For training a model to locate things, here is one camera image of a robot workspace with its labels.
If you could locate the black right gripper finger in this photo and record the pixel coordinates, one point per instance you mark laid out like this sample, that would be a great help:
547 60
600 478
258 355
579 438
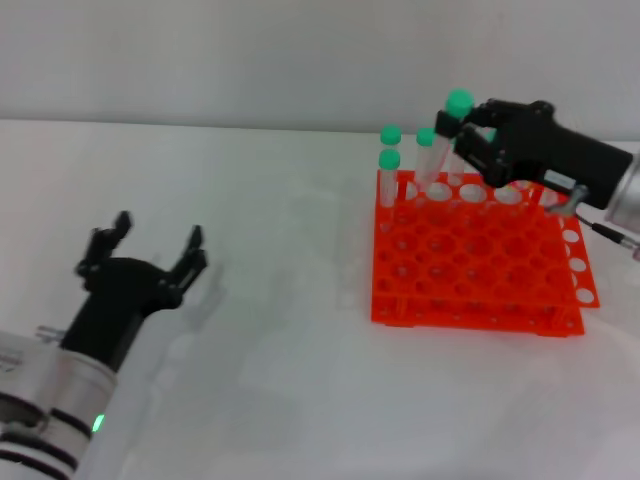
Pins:
480 152
462 122

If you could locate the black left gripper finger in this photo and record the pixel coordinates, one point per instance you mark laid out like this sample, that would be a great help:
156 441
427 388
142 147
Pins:
192 257
105 240

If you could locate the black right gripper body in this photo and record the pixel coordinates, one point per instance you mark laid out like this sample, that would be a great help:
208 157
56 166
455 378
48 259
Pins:
555 145

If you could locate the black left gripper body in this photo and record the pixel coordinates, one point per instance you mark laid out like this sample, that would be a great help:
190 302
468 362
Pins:
120 290

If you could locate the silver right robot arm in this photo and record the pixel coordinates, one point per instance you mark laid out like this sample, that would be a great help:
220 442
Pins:
625 192

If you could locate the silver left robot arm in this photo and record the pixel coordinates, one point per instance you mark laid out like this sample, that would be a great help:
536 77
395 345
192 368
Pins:
45 400

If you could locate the orange test tube rack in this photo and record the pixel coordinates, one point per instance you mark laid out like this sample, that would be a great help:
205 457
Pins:
475 260

